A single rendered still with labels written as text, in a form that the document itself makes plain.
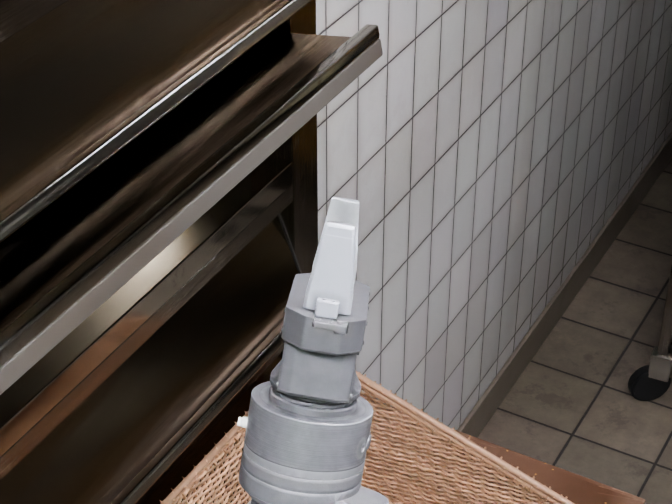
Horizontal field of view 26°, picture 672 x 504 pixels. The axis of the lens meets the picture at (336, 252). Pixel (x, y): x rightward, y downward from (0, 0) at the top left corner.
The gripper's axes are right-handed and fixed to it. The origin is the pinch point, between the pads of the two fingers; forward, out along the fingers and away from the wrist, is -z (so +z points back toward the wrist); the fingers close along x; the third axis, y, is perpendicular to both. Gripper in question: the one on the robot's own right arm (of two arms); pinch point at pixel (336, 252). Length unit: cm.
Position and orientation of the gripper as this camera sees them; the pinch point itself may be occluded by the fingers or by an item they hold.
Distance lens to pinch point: 101.1
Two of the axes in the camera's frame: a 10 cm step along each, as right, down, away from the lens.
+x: -0.5, 2.3, -9.7
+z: -1.6, 9.6, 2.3
